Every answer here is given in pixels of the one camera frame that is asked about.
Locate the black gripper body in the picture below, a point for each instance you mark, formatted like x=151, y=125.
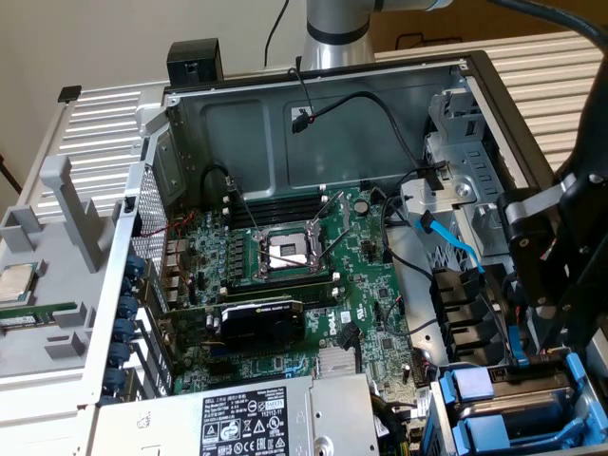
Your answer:
x=591, y=190

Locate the hard disk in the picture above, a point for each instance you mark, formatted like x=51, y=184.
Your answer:
x=470, y=385

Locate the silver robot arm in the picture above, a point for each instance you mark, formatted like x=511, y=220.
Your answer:
x=332, y=47

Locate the blue plastic disk carrier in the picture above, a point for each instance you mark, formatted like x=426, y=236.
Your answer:
x=480, y=430

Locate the silver drive cage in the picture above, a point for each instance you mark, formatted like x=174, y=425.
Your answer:
x=475, y=161

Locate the blue drive caddies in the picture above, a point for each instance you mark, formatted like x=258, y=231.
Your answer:
x=591, y=427

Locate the green motherboard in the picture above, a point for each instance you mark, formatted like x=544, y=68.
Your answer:
x=375, y=280

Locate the brown cardboard box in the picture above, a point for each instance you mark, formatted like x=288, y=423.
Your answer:
x=475, y=24

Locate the black RAM slot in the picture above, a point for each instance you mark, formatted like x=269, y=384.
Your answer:
x=313, y=288
x=285, y=281
x=318, y=294
x=280, y=220
x=285, y=213
x=320, y=301
x=285, y=201
x=285, y=207

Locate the silver chipset heat sink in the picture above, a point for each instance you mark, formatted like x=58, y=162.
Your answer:
x=335, y=363

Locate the metal locking lever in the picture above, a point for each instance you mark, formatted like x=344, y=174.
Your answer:
x=247, y=211
x=290, y=260

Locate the CPU socket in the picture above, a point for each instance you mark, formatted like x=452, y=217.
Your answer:
x=285, y=249

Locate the black graphics card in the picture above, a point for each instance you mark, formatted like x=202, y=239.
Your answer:
x=266, y=328

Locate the open PC case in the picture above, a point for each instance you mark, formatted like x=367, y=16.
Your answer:
x=237, y=142

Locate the blue expansion slot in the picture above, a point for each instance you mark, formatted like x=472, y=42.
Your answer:
x=219, y=351

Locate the silver power supply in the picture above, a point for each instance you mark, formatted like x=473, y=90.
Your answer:
x=190, y=418

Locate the black box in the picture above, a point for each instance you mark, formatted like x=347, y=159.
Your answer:
x=195, y=62

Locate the dark blue slot latch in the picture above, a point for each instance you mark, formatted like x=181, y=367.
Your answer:
x=119, y=355
x=126, y=307
x=115, y=381
x=128, y=286
x=135, y=264
x=123, y=330

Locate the grey parts rack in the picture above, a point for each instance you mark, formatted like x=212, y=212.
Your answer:
x=57, y=294

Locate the green RAM stick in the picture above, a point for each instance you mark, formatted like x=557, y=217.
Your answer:
x=28, y=316

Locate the silver CPU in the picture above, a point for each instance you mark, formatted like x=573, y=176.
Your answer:
x=16, y=282

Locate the small black bracket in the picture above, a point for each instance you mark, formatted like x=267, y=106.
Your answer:
x=70, y=92

